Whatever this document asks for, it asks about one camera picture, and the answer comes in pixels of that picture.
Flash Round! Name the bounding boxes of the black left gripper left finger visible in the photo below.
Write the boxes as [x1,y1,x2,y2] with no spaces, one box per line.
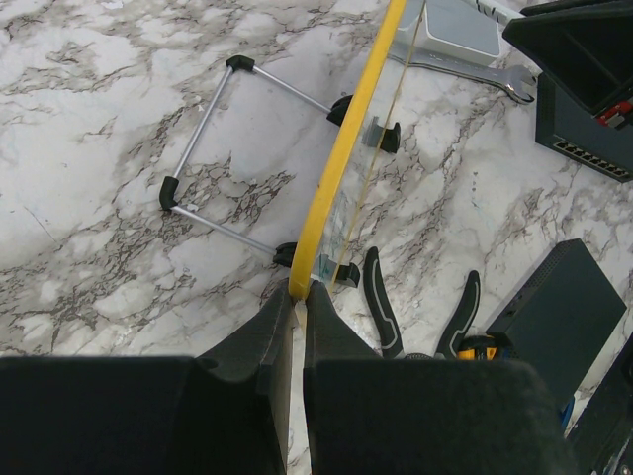
[1,285,293,474]

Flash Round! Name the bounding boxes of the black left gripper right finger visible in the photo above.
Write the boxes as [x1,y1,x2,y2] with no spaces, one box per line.
[303,283,578,474]

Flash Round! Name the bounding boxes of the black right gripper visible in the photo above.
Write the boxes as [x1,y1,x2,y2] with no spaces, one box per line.
[502,1,633,129]

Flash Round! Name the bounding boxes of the green whiteboard marker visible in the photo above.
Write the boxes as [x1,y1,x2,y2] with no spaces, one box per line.
[470,0,522,26]

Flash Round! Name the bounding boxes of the yellow framed whiteboard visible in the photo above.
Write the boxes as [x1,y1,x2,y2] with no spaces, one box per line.
[289,1,424,328]

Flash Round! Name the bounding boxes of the black small pliers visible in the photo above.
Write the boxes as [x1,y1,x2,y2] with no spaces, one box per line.
[363,245,482,360]

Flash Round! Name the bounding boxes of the silver open-end wrench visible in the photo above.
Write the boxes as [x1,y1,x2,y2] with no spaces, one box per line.
[388,51,537,105]

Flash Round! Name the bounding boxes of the black square pad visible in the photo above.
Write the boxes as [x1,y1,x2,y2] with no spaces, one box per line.
[535,74,632,183]

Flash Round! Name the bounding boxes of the white square box device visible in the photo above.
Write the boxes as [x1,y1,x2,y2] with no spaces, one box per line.
[395,0,500,66]

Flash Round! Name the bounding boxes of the black rectangular pad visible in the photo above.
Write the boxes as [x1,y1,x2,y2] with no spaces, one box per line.
[487,238,626,410]

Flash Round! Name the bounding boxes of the blue handled pliers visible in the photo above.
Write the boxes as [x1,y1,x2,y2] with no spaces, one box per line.
[560,396,576,433]

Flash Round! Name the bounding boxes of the silver wire whiteboard stand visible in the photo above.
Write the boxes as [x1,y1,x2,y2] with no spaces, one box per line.
[158,54,402,288]

